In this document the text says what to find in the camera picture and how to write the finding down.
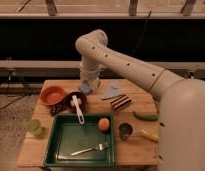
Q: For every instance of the black white striped cloth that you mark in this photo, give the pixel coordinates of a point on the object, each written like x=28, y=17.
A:
x=120, y=102

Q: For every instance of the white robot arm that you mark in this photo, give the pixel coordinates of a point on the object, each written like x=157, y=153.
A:
x=181, y=122

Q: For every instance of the dark brown bowl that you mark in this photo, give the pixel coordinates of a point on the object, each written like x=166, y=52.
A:
x=82, y=99

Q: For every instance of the silver fork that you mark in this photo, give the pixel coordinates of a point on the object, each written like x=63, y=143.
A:
x=98, y=147

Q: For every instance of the orange bowl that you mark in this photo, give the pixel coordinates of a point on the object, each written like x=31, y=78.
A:
x=52, y=95

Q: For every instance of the bunch of dark grapes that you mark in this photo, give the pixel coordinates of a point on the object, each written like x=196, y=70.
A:
x=58, y=108

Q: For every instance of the light blue cloth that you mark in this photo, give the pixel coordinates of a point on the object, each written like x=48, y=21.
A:
x=112, y=90

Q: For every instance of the blue sponge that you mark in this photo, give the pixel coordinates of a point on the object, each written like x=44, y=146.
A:
x=86, y=89

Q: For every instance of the orange ball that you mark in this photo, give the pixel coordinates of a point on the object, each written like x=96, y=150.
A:
x=104, y=124

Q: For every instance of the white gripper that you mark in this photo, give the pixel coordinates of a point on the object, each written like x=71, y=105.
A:
x=89, y=70

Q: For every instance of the green plastic cup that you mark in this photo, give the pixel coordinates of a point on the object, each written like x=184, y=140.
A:
x=35, y=127

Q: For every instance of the yellow banana toy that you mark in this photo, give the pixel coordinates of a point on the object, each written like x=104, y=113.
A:
x=149, y=136

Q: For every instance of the green plastic tray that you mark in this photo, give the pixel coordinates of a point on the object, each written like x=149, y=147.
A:
x=68, y=135

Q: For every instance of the small metal cup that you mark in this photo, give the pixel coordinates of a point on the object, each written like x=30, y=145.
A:
x=125, y=131

